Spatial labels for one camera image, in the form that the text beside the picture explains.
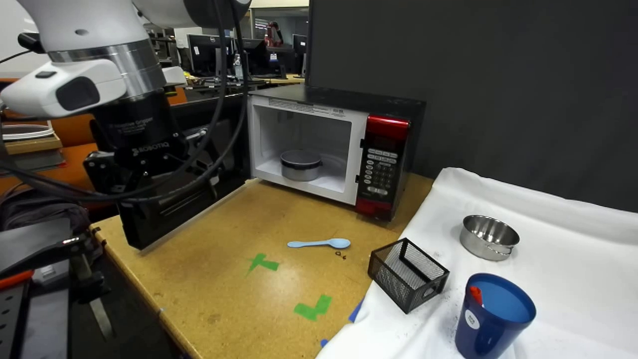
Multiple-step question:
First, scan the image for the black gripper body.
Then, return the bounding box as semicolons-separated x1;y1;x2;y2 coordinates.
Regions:
87;90;179;156

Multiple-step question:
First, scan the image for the black wire mesh basket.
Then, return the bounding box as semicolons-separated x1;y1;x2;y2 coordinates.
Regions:
366;238;452;317

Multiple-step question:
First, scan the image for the white cloth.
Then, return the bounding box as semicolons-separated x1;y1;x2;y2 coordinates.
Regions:
317;166;638;359

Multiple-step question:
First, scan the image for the orange sofa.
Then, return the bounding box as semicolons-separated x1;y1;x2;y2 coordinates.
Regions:
0;76;191;202

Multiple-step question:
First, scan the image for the black tripod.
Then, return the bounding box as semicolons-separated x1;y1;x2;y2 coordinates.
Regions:
0;222;115;359

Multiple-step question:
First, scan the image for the black bag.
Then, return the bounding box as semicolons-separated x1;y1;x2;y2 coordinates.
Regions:
0;192;91;236

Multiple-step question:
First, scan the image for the gray dish with black handles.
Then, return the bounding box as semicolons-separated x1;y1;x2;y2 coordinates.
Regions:
277;148;324;184

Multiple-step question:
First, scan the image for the black backdrop curtain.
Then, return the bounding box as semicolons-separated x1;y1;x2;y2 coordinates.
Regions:
305;0;638;214

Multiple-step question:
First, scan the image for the small stainless steel bowl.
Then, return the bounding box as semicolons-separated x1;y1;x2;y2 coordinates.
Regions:
458;214;522;264

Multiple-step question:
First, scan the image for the blue plastic cup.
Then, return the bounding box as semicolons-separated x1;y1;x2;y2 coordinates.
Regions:
454;272;538;359

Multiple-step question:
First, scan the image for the red and black microwave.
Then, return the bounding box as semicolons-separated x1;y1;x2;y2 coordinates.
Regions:
117;86;426;254

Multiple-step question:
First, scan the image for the distant person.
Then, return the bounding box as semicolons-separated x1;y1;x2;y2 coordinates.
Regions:
265;20;285;52

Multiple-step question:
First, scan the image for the stack of books and trays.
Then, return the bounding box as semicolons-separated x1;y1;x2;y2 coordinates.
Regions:
0;118;65;158

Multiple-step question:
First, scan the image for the light blue plastic spoon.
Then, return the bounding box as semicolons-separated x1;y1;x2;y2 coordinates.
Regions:
285;238;352;254

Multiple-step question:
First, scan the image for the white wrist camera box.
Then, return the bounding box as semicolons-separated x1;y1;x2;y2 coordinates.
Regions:
0;60;129;120

